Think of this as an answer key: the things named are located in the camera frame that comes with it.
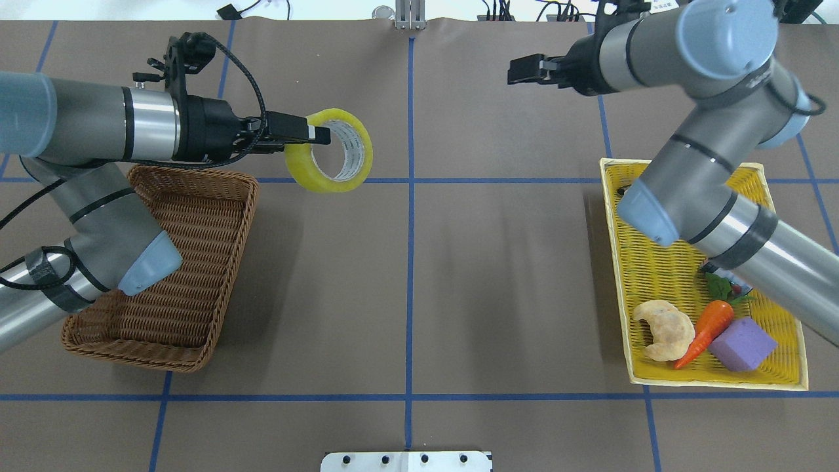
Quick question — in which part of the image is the brown wicker basket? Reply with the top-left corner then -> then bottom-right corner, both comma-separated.
61,165 -> 260,373

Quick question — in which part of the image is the toy croissant bread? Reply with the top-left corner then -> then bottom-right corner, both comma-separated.
633,300 -> 695,362

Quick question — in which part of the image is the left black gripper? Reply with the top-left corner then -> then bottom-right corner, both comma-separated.
176,95 -> 332,165

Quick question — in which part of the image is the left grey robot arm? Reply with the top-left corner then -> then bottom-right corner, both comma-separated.
2,71 -> 332,351

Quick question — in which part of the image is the aluminium camera post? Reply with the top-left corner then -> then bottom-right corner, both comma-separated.
393,0 -> 427,30

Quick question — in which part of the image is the orange toy carrot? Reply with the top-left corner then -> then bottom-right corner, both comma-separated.
673,294 -> 750,370

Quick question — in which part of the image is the small silver can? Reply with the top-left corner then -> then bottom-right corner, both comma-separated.
699,259 -> 753,300

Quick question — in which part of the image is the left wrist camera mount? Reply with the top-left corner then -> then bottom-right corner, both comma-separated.
132,32 -> 216,99

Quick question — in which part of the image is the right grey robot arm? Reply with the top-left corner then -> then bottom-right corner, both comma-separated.
507,1 -> 838,344

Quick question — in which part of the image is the yellow tape roll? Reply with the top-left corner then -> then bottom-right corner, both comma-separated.
284,108 -> 374,192

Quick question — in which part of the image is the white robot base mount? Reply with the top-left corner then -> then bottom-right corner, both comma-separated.
320,450 -> 494,471

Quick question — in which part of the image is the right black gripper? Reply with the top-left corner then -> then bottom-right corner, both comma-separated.
507,36 -> 617,96

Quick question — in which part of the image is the yellow woven basket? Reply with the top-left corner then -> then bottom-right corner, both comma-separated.
599,158 -> 809,391

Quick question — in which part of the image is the purple foam block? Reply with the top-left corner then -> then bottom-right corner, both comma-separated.
708,317 -> 778,372

